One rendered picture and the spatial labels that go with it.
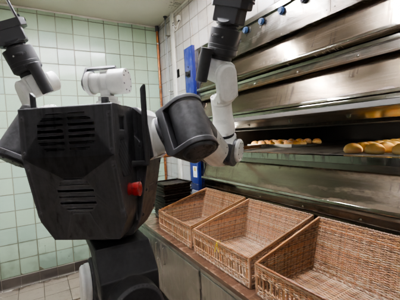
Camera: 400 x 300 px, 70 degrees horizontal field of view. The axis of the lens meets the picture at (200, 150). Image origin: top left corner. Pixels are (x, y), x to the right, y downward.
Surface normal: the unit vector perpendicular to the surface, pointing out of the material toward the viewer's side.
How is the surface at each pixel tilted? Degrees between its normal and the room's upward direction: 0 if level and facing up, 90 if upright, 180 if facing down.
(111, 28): 90
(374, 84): 70
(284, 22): 90
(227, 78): 114
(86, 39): 90
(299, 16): 90
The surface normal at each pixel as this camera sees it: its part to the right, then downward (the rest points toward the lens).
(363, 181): -0.83, -0.27
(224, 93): 0.47, 0.42
